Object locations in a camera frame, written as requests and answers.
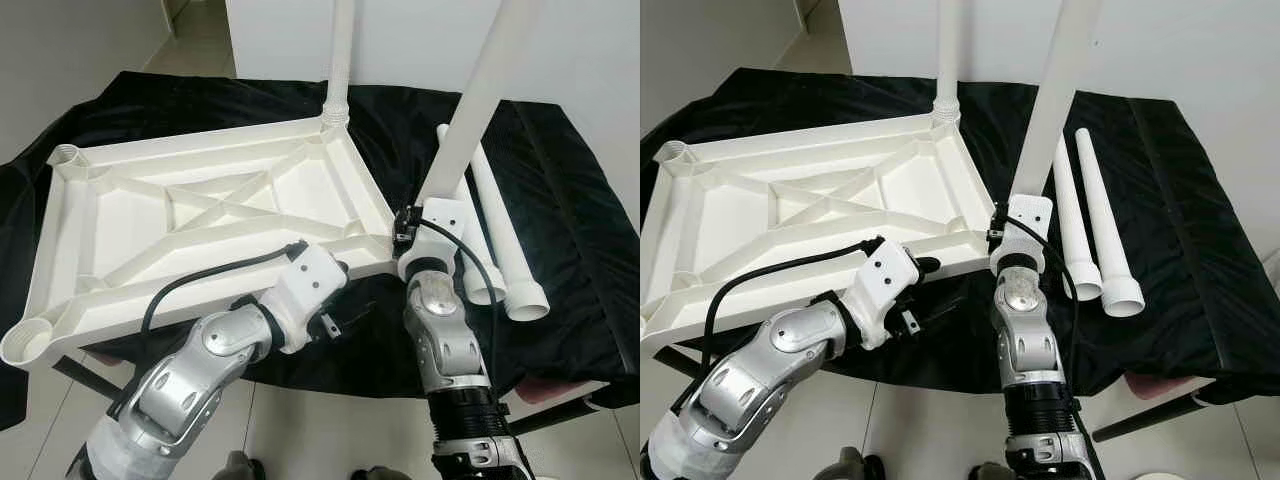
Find black metal table leg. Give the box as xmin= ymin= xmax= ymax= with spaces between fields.
xmin=55 ymin=355 xmax=126 ymax=396
xmin=1092 ymin=395 xmax=1206 ymax=444
xmin=505 ymin=395 xmax=606 ymax=436
xmin=655 ymin=345 xmax=701 ymax=376

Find black cloth table cover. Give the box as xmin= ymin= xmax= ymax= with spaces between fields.
xmin=640 ymin=67 xmax=1280 ymax=406
xmin=0 ymin=70 xmax=641 ymax=431

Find white plastic table leg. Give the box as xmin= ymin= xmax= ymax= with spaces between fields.
xmin=413 ymin=0 xmax=547 ymax=211
xmin=468 ymin=148 xmax=552 ymax=322
xmin=1075 ymin=127 xmax=1147 ymax=318
xmin=1008 ymin=0 xmax=1102 ymax=206
xmin=436 ymin=124 xmax=507 ymax=307
xmin=935 ymin=0 xmax=963 ymax=123
xmin=1050 ymin=135 xmax=1104 ymax=302
xmin=322 ymin=0 xmax=357 ymax=129

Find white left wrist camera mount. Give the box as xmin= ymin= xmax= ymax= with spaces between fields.
xmin=845 ymin=238 xmax=921 ymax=349
xmin=262 ymin=243 xmax=349 ymax=353

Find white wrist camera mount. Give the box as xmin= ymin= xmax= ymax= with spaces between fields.
xmin=990 ymin=195 xmax=1053 ymax=279
xmin=262 ymin=243 xmax=349 ymax=353
xmin=845 ymin=238 xmax=921 ymax=349
xmin=397 ymin=198 xmax=468 ymax=284

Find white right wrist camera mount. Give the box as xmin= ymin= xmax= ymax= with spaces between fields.
xmin=990 ymin=195 xmax=1053 ymax=279
xmin=397 ymin=198 xmax=468 ymax=284

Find white plastic table top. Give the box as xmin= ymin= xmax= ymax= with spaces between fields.
xmin=0 ymin=108 xmax=399 ymax=373
xmin=640 ymin=105 xmax=1001 ymax=356

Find grey robot left foot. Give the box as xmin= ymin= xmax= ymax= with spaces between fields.
xmin=835 ymin=450 xmax=886 ymax=480
xmin=222 ymin=452 xmax=266 ymax=480

